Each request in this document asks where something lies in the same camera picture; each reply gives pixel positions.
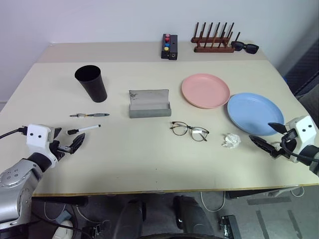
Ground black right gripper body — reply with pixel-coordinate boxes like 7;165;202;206
271;130;302;160

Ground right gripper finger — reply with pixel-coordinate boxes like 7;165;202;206
248;135;278;156
267;121;288;134

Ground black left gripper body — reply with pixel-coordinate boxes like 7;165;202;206
48;127;73;162

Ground white marker with black cap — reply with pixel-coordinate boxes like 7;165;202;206
66;124;102;135

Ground blue plate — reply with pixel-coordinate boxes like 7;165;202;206
226;92;285;136

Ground white paper ball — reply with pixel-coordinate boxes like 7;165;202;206
221;132;242;149

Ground dark gel pen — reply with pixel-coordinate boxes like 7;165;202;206
69;113;110;118

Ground thin-framed eyeglasses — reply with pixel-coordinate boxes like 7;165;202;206
169;120;210;143

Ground pink plate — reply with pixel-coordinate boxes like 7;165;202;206
181;73;231;110

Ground grey glasses case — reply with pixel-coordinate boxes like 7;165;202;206
128;89;172;119

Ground grey fabric cushion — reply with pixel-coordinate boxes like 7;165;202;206
296;84;319;121

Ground black plastic cup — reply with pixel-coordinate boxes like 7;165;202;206
74;65;108;103

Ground black sunglasses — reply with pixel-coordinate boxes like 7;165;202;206
230;40;260;55

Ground black floor clamp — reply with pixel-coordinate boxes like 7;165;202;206
81;221;111;238

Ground black floor device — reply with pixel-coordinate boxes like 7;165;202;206
218;215;242;239

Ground dark rounded shape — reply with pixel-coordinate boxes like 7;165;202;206
113;198;147;239
172;195;215;237

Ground brown wooden peg rack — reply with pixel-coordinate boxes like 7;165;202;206
191;21;241;54

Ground black box with coloured buttons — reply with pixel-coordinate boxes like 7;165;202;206
160;33;178;61

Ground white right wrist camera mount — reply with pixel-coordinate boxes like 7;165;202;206
285;115;317;164

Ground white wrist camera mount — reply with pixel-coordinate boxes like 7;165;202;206
285;115;317;164
26;123;59;170

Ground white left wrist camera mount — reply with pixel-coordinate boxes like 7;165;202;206
26;123;59;170

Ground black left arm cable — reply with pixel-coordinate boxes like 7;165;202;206
0;126;28;140

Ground black table frame bar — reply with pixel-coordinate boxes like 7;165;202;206
226;188;293;200

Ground white floor cable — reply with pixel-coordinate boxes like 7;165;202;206
200;191;226;213

